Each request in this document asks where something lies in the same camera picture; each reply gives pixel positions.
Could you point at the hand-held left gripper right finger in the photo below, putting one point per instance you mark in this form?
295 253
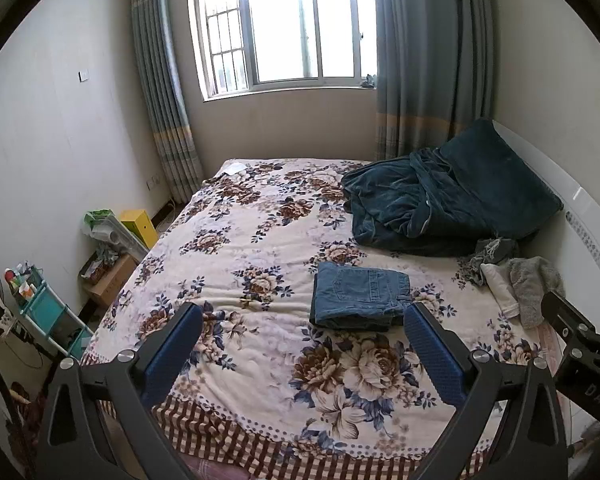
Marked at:
432 355

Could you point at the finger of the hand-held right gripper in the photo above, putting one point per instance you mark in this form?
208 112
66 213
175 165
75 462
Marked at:
562 312

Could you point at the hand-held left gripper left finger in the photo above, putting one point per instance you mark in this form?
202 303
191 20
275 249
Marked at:
172 355

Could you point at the blue denim pants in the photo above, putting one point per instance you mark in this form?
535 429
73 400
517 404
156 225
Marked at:
360 290

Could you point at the grey fuzzy cloth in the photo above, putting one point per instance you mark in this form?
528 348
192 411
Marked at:
532 285

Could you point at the white folded cloth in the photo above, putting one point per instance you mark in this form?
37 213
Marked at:
497 285

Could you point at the grey green crumpled cloth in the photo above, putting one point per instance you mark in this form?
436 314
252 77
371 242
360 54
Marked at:
495 250

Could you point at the brown cardboard box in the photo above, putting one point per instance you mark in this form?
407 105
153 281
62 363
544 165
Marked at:
112 285

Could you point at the white bed headboard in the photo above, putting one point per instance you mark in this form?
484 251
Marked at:
580 205

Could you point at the pink bed sheet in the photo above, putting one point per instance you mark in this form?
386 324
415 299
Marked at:
210 471

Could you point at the yellow box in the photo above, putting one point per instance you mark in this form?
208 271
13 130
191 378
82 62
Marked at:
140 225

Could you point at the teal storage cart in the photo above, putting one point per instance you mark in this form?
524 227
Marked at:
45 305

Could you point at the green white plastic bag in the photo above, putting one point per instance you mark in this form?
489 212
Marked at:
105 230

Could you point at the floral printed bed blanket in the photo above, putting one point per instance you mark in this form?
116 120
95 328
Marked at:
260 240

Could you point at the dark teal quilt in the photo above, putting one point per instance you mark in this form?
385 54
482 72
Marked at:
395 205

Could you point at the red patterned cloth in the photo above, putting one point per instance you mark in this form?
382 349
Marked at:
27 410

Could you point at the dark teal pillow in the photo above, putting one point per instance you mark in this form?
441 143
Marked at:
500 170

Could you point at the white paper sheet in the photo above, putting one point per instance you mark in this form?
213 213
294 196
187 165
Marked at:
234 168

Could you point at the blue grey striped curtain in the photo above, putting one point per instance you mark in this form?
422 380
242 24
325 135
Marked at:
165 110
420 60

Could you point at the white wall socket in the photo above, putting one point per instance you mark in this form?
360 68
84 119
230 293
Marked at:
154 180

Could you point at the window with white frame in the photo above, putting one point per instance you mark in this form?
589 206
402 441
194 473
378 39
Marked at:
285 25

